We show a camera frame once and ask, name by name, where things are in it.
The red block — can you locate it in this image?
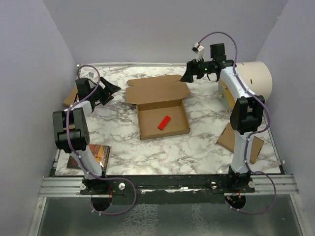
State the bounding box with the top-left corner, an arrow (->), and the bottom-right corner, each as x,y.
158,116 -> 171,130

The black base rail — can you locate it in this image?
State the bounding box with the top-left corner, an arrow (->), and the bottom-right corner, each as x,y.
80,174 -> 255,205

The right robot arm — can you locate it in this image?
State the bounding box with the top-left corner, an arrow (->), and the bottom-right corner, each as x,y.
180,43 -> 265,192

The white cylinder container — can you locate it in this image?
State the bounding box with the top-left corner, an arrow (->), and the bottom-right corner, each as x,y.
218,61 -> 273,110

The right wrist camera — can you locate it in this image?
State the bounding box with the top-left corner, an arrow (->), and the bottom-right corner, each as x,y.
192,42 -> 204,62

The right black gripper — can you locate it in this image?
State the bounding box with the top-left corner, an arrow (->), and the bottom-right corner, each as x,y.
180,55 -> 214,83

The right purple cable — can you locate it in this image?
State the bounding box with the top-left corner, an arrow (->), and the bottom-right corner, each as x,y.
196,31 -> 278,214

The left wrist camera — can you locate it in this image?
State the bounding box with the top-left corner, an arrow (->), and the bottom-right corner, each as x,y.
80,67 -> 98,83

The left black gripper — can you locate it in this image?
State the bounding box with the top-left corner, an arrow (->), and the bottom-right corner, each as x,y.
90,76 -> 121,104

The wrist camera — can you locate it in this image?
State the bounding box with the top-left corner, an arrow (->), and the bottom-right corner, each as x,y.
80,67 -> 98,83
192,42 -> 204,62

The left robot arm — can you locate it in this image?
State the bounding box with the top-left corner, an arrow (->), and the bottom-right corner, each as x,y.
52,77 -> 121,194

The aluminium frame profile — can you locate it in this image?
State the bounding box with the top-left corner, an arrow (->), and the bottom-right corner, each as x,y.
39,177 -> 82,198

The cardboard box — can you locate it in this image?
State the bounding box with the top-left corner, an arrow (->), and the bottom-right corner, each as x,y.
63,85 -> 78,107
126,74 -> 190,140
216,122 -> 265,164

